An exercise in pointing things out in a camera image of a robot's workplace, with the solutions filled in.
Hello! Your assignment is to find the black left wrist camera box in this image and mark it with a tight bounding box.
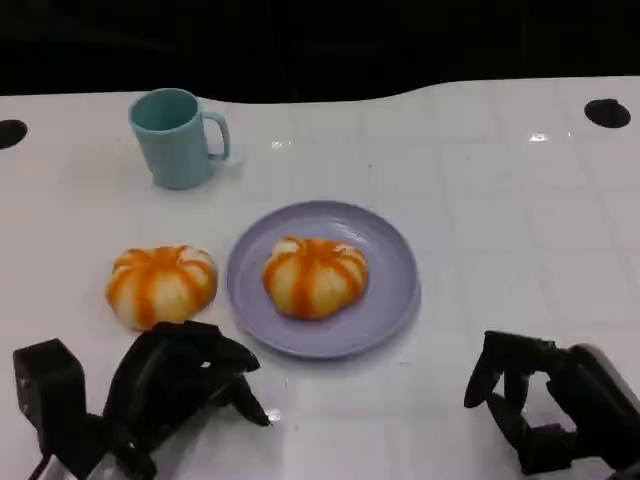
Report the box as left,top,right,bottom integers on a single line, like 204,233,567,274
12,338,89,449

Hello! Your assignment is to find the black round table grommet hole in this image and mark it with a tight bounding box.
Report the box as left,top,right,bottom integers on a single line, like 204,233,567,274
0,119,29,150
583,98,632,129

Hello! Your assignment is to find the lilac plate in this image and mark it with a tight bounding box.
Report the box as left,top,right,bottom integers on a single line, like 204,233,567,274
225,200,422,361

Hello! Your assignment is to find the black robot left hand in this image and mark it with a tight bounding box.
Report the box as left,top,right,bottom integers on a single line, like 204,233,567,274
102,319,274,449

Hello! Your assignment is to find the orange white toy bread roll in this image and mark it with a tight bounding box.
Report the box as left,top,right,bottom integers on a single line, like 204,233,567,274
105,244,219,332
262,235,370,322

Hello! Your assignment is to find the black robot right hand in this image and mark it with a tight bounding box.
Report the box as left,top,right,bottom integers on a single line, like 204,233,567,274
463,329,640,476

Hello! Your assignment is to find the pale green mug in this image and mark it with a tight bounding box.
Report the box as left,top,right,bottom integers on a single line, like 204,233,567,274
128,87,232,191

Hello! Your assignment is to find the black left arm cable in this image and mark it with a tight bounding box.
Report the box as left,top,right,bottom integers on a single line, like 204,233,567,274
27,453,51,480

